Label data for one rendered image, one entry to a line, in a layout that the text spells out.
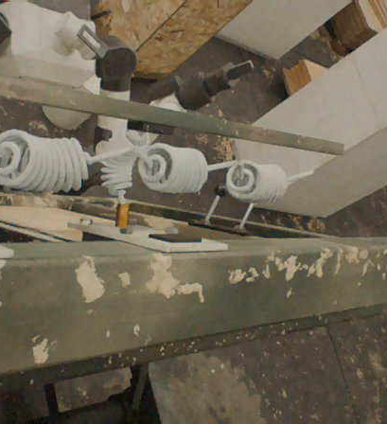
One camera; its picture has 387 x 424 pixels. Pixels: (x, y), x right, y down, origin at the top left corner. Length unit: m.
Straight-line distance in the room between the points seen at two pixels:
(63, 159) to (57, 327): 0.21
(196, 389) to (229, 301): 2.61
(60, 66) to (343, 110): 2.51
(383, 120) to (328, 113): 0.39
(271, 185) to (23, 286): 0.53
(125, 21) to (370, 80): 1.50
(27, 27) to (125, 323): 1.14
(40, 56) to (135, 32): 2.07
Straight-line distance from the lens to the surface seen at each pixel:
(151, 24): 3.60
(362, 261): 0.98
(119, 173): 0.77
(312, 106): 4.06
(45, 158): 0.68
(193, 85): 1.68
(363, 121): 3.82
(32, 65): 1.65
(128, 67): 1.81
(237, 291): 0.73
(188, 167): 0.81
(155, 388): 2.10
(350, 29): 6.95
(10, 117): 3.33
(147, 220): 1.73
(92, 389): 2.93
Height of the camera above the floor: 2.38
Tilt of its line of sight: 39 degrees down
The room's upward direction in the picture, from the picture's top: 57 degrees clockwise
